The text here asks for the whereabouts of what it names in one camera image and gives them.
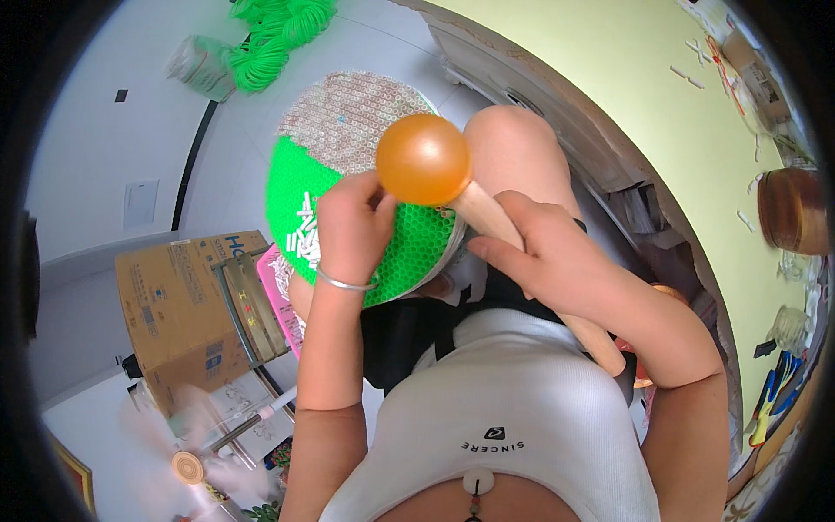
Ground person's right hand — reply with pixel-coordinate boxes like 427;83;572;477
466;190;622;315

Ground person's left hand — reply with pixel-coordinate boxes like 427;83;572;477
316;170;399;289

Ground orange ball wooden mallet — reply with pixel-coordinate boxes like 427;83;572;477
376;114;628;378

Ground round green bead tray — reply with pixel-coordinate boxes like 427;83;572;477
264;70;468;309

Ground pile of white tubes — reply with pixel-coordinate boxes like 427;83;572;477
284;191;323;271

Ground pink plastic tray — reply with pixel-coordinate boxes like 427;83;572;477
256;244;307;361

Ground white carved cabinet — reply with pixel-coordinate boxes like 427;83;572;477
417;5;648;194

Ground clear plastic bag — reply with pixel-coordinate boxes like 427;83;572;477
164;34;238;103

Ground brown cardboard box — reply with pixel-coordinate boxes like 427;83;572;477
115;230;292;420

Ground white floor plate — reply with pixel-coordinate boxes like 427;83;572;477
122;179;160;231

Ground printed paper sheets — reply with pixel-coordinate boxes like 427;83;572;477
207;369;296;465

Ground person's body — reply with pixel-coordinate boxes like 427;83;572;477
279;307;731;522

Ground metal rod pink tip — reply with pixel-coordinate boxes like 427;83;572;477
207;386;298;455

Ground scattered white tubes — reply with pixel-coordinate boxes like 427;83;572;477
668;38;765;234

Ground small cardboard carton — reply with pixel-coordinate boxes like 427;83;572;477
720;27;793;125

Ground brown wooden bowl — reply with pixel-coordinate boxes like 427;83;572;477
757;167;831;256

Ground clear glass cup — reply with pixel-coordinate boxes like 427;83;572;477
776;251;811;283
767;305;814;358

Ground blue yellow scissors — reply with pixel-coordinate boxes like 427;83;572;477
748;350;807;449

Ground silver bracelet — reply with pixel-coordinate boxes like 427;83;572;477
316;266;381;292

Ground bundle of green cord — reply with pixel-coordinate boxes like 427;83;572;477
226;0;339;94

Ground red cord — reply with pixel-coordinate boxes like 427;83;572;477
705;34;748;117

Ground gold picture frame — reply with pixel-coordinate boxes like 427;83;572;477
47;432;99;518

